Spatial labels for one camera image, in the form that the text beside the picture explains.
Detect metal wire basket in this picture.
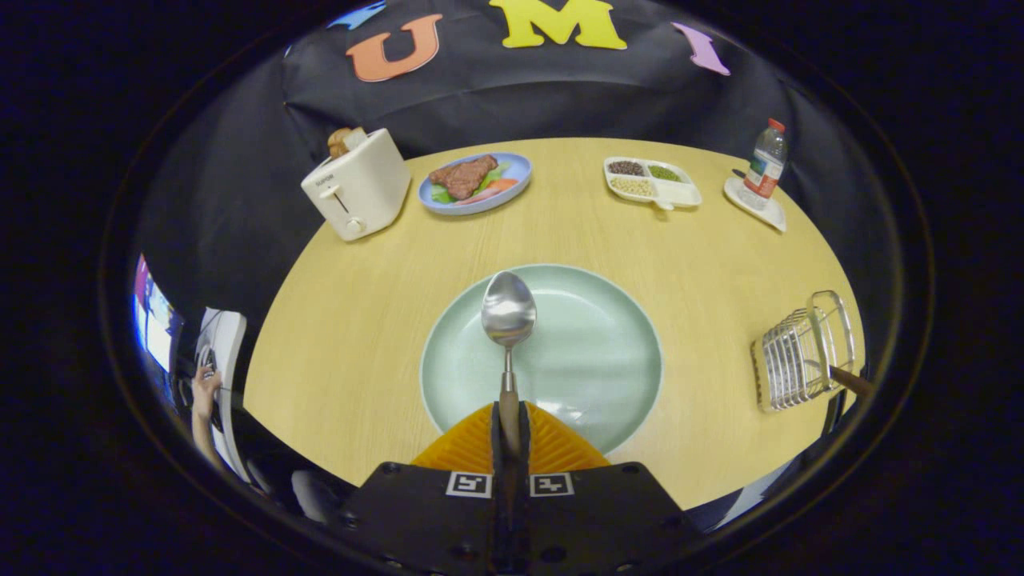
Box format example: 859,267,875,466
750,290,857,414

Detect white divided dish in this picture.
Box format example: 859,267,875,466
602,156,703,211

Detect orange carrot slice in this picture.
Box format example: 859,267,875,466
456,178,521,206

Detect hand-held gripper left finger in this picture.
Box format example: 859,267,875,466
336,400,510,576

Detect wooden-handled metal fork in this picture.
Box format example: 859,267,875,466
828,365,875,397

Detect blue plate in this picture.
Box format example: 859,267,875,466
418,152,533,216

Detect white square coaster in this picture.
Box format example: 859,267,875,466
723,174,787,234

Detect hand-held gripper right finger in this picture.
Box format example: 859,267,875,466
510,400,706,576

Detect pale green plate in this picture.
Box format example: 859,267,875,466
419,264,664,457

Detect brown steak piece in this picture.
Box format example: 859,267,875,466
429,155,499,201

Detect computer monitor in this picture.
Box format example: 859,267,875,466
132,254,183,375

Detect white side desk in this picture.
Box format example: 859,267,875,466
194,308,250,485

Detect green lettuce leaves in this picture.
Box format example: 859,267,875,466
430,164,509,205

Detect cream white toaster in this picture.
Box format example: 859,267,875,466
301,128,412,242

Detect black backdrop cloth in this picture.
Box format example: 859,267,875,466
132,0,901,401

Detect clear red-capped water bottle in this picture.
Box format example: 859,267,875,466
742,118,789,210

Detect toasted bread slice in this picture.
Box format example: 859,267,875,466
327,126,369,159

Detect wooden-handled metal spoon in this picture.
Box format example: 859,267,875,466
481,270,538,457

